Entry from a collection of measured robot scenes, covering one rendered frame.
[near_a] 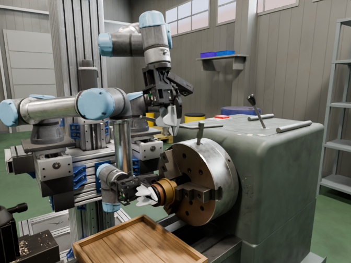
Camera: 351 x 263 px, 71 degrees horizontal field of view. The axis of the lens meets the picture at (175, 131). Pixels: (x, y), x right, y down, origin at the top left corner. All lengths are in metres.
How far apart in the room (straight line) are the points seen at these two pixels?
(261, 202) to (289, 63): 3.85
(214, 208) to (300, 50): 3.94
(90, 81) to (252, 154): 0.96
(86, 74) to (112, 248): 0.90
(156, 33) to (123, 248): 0.72
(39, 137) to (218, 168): 0.88
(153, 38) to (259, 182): 0.59
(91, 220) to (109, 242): 0.69
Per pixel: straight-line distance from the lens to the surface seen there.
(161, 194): 0.83
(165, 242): 0.98
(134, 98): 1.46
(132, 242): 0.99
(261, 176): 0.92
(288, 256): 1.38
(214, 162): 0.85
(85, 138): 1.48
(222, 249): 1.00
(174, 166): 0.92
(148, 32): 0.76
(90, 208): 1.63
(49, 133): 1.33
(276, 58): 4.80
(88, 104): 0.95
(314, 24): 4.56
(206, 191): 0.83
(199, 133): 0.88
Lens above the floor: 1.46
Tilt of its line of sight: 12 degrees down
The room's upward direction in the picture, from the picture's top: straight up
